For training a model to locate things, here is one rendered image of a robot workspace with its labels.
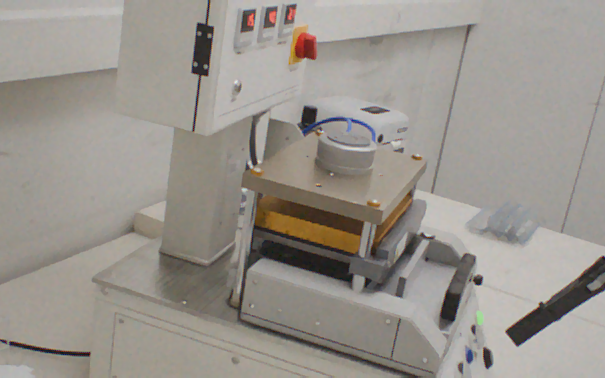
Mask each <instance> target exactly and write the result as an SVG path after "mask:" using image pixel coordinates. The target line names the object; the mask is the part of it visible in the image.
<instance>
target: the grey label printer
mask: <svg viewBox="0 0 605 378"><path fill-rule="evenodd" d="M307 105H310V106H314V107H317V108H318V114H317V121H316V122H318V121H321V120H323V119H326V118H330V117H335V116H345V117H347V118H353V119H358V120H361V121H364V122H366V123H367V124H369V126H370V127H371V128H372V129H373V130H374V132H375V135H376V139H375V144H376V146H378V148H381V149H385V150H389V151H393V152H397V153H402V154H404V152H405V146H406V142H407V137H408V131H409V118H408V116H407V115H406V114H404V113H402V112H400V111H396V110H393V109H390V108H386V107H383V106H380V105H375V103H372V102H368V101H365V100H362V99H358V98H354V97H350V96H345V95H338V96H331V97H325V98H319V99H314V100H311V101H309V102H308V103H307ZM351 123H352V128H351V131H350V133H353V134H358V135H361V136H364V137H366V138H368V139H370V140H371V139H372V135H371V133H370V131H369V130H368V129H367V128H365V127H363V126H361V124H358V123H353V122H351ZM321 127H322V130H323V131H325V132H326V133H329V132H346V131H347V128H348V123H347V122H346V121H333V122H327V123H324V124H321Z"/></svg>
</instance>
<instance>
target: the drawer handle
mask: <svg viewBox="0 0 605 378"><path fill-rule="evenodd" d="M476 260H477V258H476V255H475V254H472V253H468V252H466V253H463V256H462V258H461V260H460V262H459V264H458V266H457V268H456V271H455V273H454V275H453V277H452V280H451V282H450V284H449V287H448V289H447V291H446V294H445V298H443V303H442V307H441V311H440V315H439V316H440V317H441V318H444V319H448V320H452V321H455V320H456V317H457V313H458V309H459V305H460V302H461V299H462V296H463V294H464V291H465V289H467V286H468V284H469V282H471V281H472V277H473V273H474V269H475V265H476Z"/></svg>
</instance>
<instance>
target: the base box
mask: <svg viewBox="0 0 605 378"><path fill-rule="evenodd" d="M89 378H384V377H380V376H377V375H374V374H371V373H368V372H365V371H362V370H358V369H355V367H352V366H348V365H345V364H342V363H339V362H335V361H332V360H329V359H326V358H323V357H320V356H317V355H313V354H310V353H307V352H304V351H300V350H297V349H293V348H290V347H287V346H284V345H281V343H278V342H275V341H271V340H268V339H265V338H262V337H259V336H256V335H253V334H248V333H245V332H242V331H239V330H236V329H233V328H230V327H226V326H223V325H220V324H217V322H214V321H211V320H208V319H204V318H200V317H197V316H194V315H191V314H188V313H185V312H181V311H178V310H175V309H172V308H169V307H166V306H163V305H159V304H156V302H152V301H149V300H146V299H143V298H140V297H136V296H133V295H130V294H127V293H124V292H121V291H118V290H115V289H111V288H108V287H105V286H101V285H98V284H96V294H95V306H94V319H93V331H92V343H91V355H90V368H89Z"/></svg>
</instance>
